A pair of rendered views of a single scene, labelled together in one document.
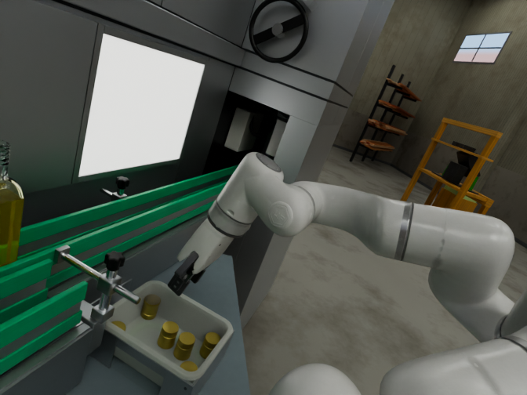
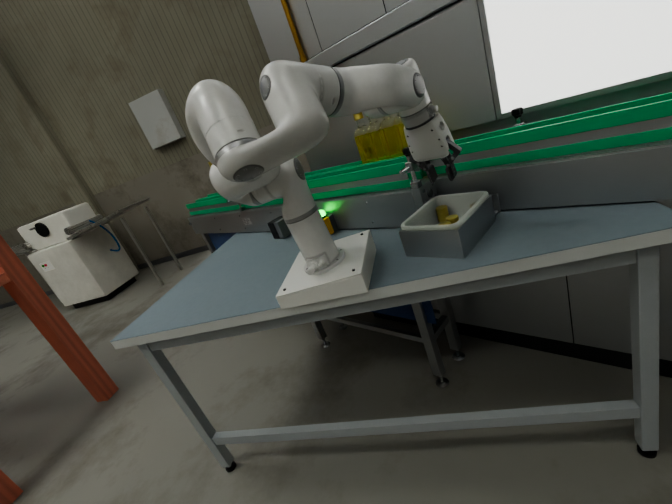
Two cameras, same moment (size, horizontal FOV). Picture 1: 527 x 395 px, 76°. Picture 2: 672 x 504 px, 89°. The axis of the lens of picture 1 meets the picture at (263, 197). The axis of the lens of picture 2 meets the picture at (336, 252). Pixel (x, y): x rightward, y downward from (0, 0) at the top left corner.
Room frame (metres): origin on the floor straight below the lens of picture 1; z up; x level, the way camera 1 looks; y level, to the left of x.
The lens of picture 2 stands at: (0.79, -0.81, 1.17)
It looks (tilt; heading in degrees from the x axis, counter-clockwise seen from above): 21 degrees down; 126
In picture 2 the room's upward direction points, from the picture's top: 21 degrees counter-clockwise
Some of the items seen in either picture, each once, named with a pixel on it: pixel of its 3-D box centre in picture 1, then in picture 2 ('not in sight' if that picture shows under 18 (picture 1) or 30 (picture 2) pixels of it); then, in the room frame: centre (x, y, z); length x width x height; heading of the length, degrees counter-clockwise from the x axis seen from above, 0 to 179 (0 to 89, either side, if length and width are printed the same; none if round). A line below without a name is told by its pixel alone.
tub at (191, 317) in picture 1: (166, 337); (447, 222); (0.54, 0.08, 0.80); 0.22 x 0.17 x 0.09; 76
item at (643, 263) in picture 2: not in sight; (371, 382); (0.23, -0.12, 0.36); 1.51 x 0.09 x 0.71; 17
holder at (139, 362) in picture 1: (154, 334); (452, 221); (0.54, 0.11, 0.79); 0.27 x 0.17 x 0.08; 76
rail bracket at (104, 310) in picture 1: (96, 280); (415, 165); (0.45, 0.21, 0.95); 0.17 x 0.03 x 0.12; 76
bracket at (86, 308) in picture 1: (78, 320); (425, 193); (0.45, 0.23, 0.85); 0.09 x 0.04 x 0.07; 76
